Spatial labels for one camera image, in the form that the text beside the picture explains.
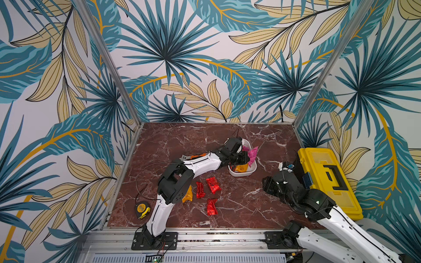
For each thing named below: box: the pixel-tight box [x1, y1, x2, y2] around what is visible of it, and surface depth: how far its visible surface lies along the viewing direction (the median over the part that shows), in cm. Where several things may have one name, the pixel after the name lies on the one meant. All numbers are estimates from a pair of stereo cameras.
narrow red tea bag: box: [196, 181, 207, 199], surface depth 88 cm
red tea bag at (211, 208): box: [207, 198, 219, 216], surface depth 81 cm
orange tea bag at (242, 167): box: [235, 163, 249, 173], surface depth 97 cm
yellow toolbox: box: [298, 147, 364, 221], surface depth 78 cm
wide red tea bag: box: [206, 176, 222, 195], surface depth 90 cm
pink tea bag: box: [242, 145, 259, 168], surface depth 89 cm
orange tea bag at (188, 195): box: [181, 184, 193, 204], surface depth 86 cm
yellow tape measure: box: [135, 201, 151, 220], surface depth 81 cm
